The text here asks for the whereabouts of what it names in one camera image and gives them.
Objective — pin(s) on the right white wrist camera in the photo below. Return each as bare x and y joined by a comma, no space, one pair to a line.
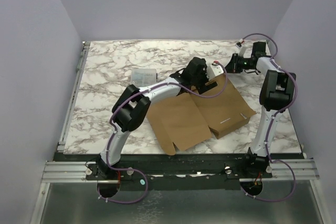
241,46

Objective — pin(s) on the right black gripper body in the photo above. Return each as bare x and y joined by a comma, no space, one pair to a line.
233,64

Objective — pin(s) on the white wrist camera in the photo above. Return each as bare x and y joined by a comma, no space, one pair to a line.
241,46
213,70

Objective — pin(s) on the brown cardboard box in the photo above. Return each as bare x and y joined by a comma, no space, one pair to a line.
180,123

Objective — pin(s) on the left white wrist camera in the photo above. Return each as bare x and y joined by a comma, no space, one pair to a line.
213,70

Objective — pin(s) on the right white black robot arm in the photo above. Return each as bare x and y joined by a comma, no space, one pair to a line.
276,95

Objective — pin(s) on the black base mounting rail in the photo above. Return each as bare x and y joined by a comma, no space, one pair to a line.
179,172

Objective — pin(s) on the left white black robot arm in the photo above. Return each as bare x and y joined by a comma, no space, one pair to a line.
132,107

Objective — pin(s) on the clear plastic screw organizer box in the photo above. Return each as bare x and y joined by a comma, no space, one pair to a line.
142,77

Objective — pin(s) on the aluminium extrusion frame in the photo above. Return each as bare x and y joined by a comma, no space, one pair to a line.
44,186

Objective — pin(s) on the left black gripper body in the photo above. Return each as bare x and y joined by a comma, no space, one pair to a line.
201,78

